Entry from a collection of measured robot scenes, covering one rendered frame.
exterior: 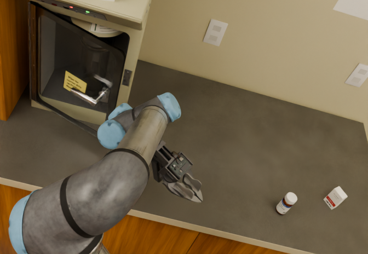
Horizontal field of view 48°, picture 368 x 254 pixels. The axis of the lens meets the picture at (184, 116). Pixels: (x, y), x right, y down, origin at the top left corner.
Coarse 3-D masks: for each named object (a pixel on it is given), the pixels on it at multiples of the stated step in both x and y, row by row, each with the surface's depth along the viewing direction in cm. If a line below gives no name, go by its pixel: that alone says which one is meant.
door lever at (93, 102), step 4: (72, 88) 122; (72, 92) 121; (76, 92) 121; (80, 92) 121; (100, 92) 123; (80, 96) 121; (84, 96) 121; (88, 96) 121; (100, 96) 123; (104, 96) 124; (84, 100) 121; (88, 100) 121; (92, 100) 120; (96, 100) 121; (92, 104) 120; (96, 104) 121
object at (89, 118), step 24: (48, 24) 116; (72, 24) 112; (48, 48) 122; (72, 48) 117; (96, 48) 113; (48, 72) 129; (72, 72) 124; (96, 72) 119; (120, 72) 115; (48, 96) 137; (72, 96) 131; (96, 96) 126; (72, 120) 139; (96, 120) 133
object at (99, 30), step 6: (72, 18) 124; (78, 24) 122; (84, 24) 121; (90, 24) 121; (96, 24) 121; (90, 30) 122; (96, 30) 122; (102, 30) 122; (108, 30) 123; (114, 30) 124; (102, 36) 123; (108, 36) 123
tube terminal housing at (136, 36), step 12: (60, 12) 116; (72, 12) 116; (108, 24) 117; (144, 24) 118; (132, 36) 119; (132, 48) 123; (132, 60) 126; (132, 72) 129; (120, 84) 134; (120, 96) 138
